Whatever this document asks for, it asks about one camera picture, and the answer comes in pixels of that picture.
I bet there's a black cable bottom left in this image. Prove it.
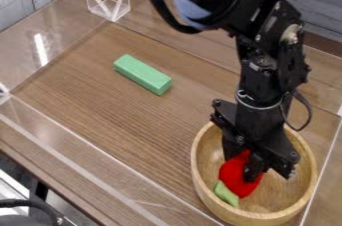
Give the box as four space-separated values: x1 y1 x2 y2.
0 198 64 226

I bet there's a clear acrylic corner bracket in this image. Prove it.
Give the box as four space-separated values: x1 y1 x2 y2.
86 0 131 22

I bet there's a red plush tomato green stem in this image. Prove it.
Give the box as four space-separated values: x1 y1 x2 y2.
213 150 264 208

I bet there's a clear acrylic enclosure wall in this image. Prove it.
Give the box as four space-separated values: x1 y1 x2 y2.
0 82 217 226

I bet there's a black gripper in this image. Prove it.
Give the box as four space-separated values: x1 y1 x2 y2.
211 97 301 182

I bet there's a black metal table frame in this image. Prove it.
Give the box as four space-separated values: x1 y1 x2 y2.
0 153 98 226

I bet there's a green rectangular block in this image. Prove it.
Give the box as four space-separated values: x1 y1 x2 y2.
114 54 173 95

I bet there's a wooden bowl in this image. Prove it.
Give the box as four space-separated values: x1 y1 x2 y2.
190 120 320 226

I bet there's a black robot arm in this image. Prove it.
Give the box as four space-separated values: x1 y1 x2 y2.
150 0 312 182

